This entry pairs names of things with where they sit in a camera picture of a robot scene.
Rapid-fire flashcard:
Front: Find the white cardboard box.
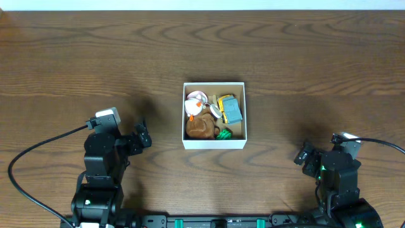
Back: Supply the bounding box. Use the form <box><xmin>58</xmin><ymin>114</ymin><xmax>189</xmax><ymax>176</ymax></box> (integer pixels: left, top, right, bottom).
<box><xmin>182</xmin><ymin>82</ymin><xmax>247</xmax><ymax>149</ymax></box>

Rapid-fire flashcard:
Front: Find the pink white duck toy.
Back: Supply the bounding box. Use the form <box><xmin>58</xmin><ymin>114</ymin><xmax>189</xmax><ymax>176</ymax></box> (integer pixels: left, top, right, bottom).
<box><xmin>184</xmin><ymin>91</ymin><xmax>208</xmax><ymax>121</ymax></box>

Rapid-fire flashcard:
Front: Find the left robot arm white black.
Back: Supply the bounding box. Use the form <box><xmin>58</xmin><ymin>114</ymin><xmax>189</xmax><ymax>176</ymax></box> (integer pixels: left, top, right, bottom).
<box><xmin>71</xmin><ymin>120</ymin><xmax>152</xmax><ymax>227</ymax></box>

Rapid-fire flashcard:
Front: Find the brown plush bear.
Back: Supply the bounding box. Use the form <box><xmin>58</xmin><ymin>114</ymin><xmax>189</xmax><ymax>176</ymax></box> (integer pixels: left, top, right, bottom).
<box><xmin>185</xmin><ymin>110</ymin><xmax>220</xmax><ymax>140</ymax></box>

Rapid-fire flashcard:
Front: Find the grey yellow toy truck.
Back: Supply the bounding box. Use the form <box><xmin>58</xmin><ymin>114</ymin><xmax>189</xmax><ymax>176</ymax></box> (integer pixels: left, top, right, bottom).
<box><xmin>218</xmin><ymin>94</ymin><xmax>242</xmax><ymax>124</ymax></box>

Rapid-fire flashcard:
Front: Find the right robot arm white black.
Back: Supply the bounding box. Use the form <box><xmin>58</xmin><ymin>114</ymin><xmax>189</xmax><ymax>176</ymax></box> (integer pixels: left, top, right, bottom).
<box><xmin>294</xmin><ymin>141</ymin><xmax>383</xmax><ymax>228</ymax></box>

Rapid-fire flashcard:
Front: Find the green round toy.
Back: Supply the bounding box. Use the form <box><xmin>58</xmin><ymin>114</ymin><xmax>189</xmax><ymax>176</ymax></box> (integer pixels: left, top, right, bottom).
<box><xmin>216</xmin><ymin>129</ymin><xmax>232</xmax><ymax>140</ymax></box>

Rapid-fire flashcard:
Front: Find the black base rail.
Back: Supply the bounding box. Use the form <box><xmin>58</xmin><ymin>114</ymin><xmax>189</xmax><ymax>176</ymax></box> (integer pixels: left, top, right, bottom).
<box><xmin>59</xmin><ymin>207</ymin><xmax>379</xmax><ymax>228</ymax></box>

